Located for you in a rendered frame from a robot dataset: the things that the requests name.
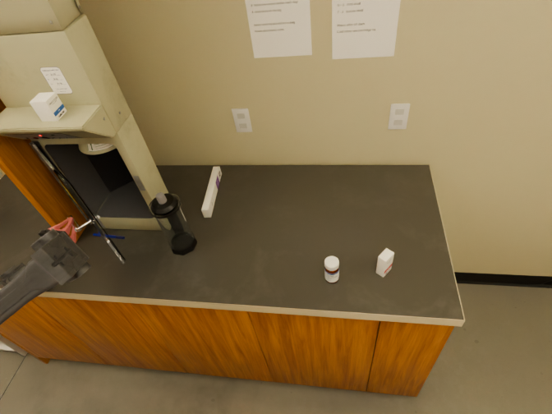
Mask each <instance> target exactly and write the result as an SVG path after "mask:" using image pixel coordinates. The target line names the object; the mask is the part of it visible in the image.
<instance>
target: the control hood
mask: <svg viewBox="0 0 552 414"><path fill-rule="evenodd" d="M64 107H65V109H66V110H67V111H66V113H65V114H64V115H63V116H62V117H61V118H60V119H59V120H58V121H55V122H42V121H41V119H40V118H39V116H38V115H37V113H36V112H35V110H34V109H33V108H32V107H23V108H5V109H4V110H3V111H2V112H1V113H0V136H5V135H13V134H55V133H62V134H66V135H69V136H77V137H80V138H113V137H114V136H115V134H116V131H115V130H114V128H113V125H112V123H111V122H110V120H109V118H108V115H107V113H106V112H105V111H104V108H103V106H102V105H101V104H94V105H70V106H64ZM6 137H11V138H17V139H22V140H26V139H24V138H19V137H15V136H6Z"/></svg>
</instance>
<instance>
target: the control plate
mask: <svg viewBox="0 0 552 414"><path fill-rule="evenodd" d="M38 135H41V136H38ZM51 135H55V136H51ZM5 136H15V137H19V138H24V139H27V138H29V139H34V138H33V137H38V138H39V139H45V138H41V137H48V138H49V139H52V137H55V138H54V139H59V137H61V139H66V138H67V137H68V139H71V138H80V137H77V136H69V135H66V134H62V133H55V134H13V135H5ZM26 137H27V138H26Z"/></svg>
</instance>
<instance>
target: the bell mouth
mask: <svg viewBox="0 0 552 414"><path fill-rule="evenodd" d="M78 145H79V150H80V152H82V153H84V154H103V153H107V152H108V151H111V150H114V149H116V147H115V146H114V145H112V144H78Z"/></svg>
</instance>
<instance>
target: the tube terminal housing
mask: <svg viewBox="0 0 552 414"><path fill-rule="evenodd" d="M39 67H59V68H60V70H61V72H62V74H63V75H64V77H65V78H66V80H67V83H68V84H69V86H70V87H71V89H72V91H73V93H74V94H58V95H57V96H58V97H59V99H60V100H61V101H62V104H63V105H64V106H70V105H94V104H101V105H102V106H103V109H104V111H105V112H106V113H107V115H108V118H109V120H110V122H111V123H112V125H113V128H114V130H115V131H116V134H115V136H114V137H113V138H75V139H30V140H31V141H33V140H37V141H38V142H39V143H40V144H41V146H42V147H43V148H44V150H45V152H46V153H47V154H48V156H49V157H50V159H51V160H52V161H53V159H52V157H51V156H50V155H49V153H48V152H47V150H46V149H45V146H46V145H65V144H112V145H114V146H115V147H116V148H117V150H118V152H119V154H120V155H121V156H122V159H123V161H124V163H125V165H126V166H127V168H128V170H129V172H130V174H131V175H132V176H139V178H140V180H141V182H142V184H143V186H144V188H145V189H146V191H141V190H140V189H139V190H140V193H141V194H142V195H143V197H144V199H145V202H146V204H147V205H148V206H149V204H150V202H151V201H152V200H153V199H154V198H155V196H156V195H157V194H158V193H159V192H163V193H164V194H165V193H168V190H167V188H166V186H165V184H164V182H163V179H162V178H161V176H160V173H159V170H158V169H157V167H156V165H155V163H154V160H153V158H152V156H151V154H150V151H149V149H148V147H147V145H146V143H145V141H144V138H143V136H142V135H141V133H140V130H139V127H138V126H137V124H136V121H135V119H134V117H133V115H132V113H131V110H130V109H129V107H128V105H127V102H126V100H125V98H124V96H123V94H122V91H121V89H120V87H119V85H118V83H117V81H116V78H115V76H114V74H113V72H112V70H111V67H110V66H109V64H108V61H107V59H106V57H105V55H104V52H103V50H102V49H101V47H100V44H99V41H98V40H97V38H96V36H95V34H94V31H93V29H92V27H91V25H90V22H89V20H88V18H87V16H86V14H84V13H83V14H82V15H81V14H80V15H79V16H78V17H77V18H76V19H75V20H74V21H73V22H72V23H71V24H70V25H69V26H68V27H67V28H65V29H64V30H57V31H45V32H34V33H22V34H1V35H0V99H1V100H2V101H3V103H4V104H5V106H6V107H7V108H23V107H32V106H31V105H30V101H31V100H32V99H33V98H34V97H35V96H36V95H37V94H38V93H46V92H53V91H52V89H51V88H50V86H49V84H48V82H47V81H46V80H45V78H44V76H43V74H42V73H41V71H40V69H39ZM53 162H54V161H53ZM54 164H55V165H56V163H55V162H54ZM56 167H57V168H58V170H59V171H60V172H61V173H62V171H61V170H60V168H59V167H58V166H57V165H56ZM62 174H63V173H62ZM63 175H64V174H63ZM100 221H101V222H102V223H103V225H104V226H105V228H108V229H135V230H160V231H162V229H161V227H160V226H159V224H158V222H157V220H156V218H154V217H153V218H100Z"/></svg>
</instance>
